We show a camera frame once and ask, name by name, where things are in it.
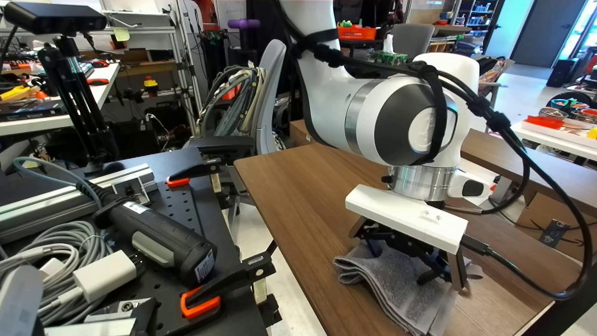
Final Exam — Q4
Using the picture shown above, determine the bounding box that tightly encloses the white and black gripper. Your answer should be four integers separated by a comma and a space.
343, 183, 470, 287

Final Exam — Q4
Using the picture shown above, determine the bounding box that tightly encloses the grey terry towel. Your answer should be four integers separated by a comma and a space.
332, 239, 485, 336

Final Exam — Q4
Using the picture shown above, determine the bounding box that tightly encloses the brown cardboard box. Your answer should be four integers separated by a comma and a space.
515, 192, 589, 252

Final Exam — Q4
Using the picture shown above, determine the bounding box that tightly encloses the wooden side table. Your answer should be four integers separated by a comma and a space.
462, 129, 597, 216

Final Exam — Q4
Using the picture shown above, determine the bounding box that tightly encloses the white table with parts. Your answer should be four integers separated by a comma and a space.
513, 116, 597, 166

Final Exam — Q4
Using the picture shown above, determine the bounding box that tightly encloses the red flat object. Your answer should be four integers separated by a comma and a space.
524, 114, 567, 132

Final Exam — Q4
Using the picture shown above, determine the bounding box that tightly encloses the green circuit board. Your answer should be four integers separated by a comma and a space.
371, 50, 410, 67

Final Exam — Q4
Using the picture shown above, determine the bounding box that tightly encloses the black perforated work table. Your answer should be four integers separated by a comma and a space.
0, 146, 280, 336

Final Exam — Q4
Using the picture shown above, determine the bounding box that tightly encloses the grey curved chair back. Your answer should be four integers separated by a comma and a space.
253, 37, 293, 157

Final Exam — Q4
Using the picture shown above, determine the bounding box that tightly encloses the grey office chair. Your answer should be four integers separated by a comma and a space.
390, 22, 438, 63

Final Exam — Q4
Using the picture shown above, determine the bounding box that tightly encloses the orange plastic bin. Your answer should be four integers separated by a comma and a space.
336, 22, 380, 45

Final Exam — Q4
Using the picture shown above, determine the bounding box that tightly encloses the black handheld controller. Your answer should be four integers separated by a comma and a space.
91, 200, 218, 289

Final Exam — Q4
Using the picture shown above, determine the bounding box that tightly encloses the dark grey door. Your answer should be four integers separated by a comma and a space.
509, 0, 589, 69

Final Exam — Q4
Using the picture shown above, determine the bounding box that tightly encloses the purple cylinder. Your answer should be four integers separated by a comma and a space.
225, 17, 263, 34

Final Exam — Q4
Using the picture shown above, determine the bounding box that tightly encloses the white power adapter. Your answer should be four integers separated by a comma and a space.
73, 248, 140, 304

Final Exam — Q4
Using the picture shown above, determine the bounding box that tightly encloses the grey flat plate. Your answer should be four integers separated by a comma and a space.
0, 263, 46, 336

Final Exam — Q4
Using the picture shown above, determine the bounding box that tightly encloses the white workbench with tools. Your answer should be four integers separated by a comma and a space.
0, 60, 121, 140

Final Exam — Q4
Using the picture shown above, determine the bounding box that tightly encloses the black clamp with orange handle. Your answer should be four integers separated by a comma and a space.
177, 241, 280, 323
164, 155, 227, 192

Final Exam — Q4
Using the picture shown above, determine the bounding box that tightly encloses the grey hose bundle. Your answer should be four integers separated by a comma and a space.
194, 63, 261, 140

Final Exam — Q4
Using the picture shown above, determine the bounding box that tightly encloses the grey looped cable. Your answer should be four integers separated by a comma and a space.
11, 155, 104, 211

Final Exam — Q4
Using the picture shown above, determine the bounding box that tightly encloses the aluminium extrusion rail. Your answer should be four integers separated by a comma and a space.
0, 162, 158, 244

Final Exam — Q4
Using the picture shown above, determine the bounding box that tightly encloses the black camera tripod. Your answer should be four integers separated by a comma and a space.
35, 34, 121, 164

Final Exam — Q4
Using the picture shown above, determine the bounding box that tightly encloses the grey cable bundle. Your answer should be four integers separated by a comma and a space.
0, 220, 117, 327

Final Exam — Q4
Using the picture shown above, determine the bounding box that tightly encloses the black stereo camera bar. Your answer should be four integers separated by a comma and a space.
2, 0, 108, 37

